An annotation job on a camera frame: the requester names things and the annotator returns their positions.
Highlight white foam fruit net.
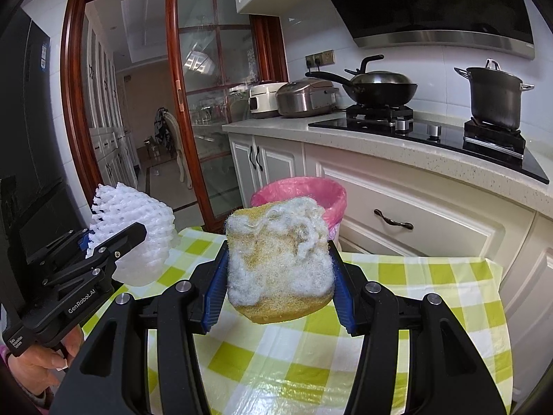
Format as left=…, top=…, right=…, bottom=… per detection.
left=86, top=183, right=176, bottom=287

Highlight yellow sponge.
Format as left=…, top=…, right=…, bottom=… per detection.
left=226, top=197, right=335, bottom=324

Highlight pink bag trash bin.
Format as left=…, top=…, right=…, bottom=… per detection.
left=250, top=175, right=348, bottom=241

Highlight white kitchen cabinets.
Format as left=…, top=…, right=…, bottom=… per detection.
left=226, top=115, right=552, bottom=403

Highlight person's left hand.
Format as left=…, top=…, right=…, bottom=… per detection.
left=8, top=325, right=83, bottom=396

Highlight green checkered tablecloth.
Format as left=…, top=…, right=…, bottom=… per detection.
left=81, top=225, right=515, bottom=415

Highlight black refrigerator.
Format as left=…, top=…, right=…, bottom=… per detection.
left=1, top=9, right=84, bottom=309

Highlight white dining chair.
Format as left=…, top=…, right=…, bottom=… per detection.
left=154, top=107, right=192, bottom=190

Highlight white rice cooker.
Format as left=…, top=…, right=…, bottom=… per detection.
left=249, top=82, right=285, bottom=119

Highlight silver rice cooker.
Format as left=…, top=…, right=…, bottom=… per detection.
left=275, top=78, right=339, bottom=118

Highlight black wok pan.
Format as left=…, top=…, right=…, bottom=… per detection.
left=306, top=54, right=418, bottom=107

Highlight black gas stove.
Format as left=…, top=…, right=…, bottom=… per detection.
left=308, top=104, right=549, bottom=185

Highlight red wooden sliding door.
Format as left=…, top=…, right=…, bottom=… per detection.
left=60, top=0, right=290, bottom=234

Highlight dark stock pot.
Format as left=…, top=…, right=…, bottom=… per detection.
left=454, top=58, right=534, bottom=131

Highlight range hood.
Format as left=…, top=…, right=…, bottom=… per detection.
left=331, top=0, right=535, bottom=59

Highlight black drawer handle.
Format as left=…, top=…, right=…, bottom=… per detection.
left=373, top=209, right=414, bottom=230

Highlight wall power outlet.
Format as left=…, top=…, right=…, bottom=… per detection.
left=304, top=50, right=336, bottom=70

